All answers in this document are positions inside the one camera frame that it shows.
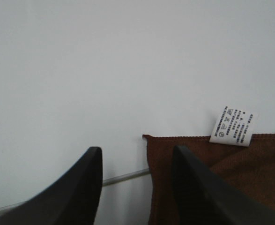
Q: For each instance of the white care label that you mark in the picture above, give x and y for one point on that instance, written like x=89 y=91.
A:
x=234 y=126

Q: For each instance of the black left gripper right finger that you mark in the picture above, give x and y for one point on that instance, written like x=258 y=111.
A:
x=203 y=198

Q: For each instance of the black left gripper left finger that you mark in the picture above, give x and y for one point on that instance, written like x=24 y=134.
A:
x=71 y=200

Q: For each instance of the brown towel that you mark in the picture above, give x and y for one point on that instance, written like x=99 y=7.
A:
x=249 y=169

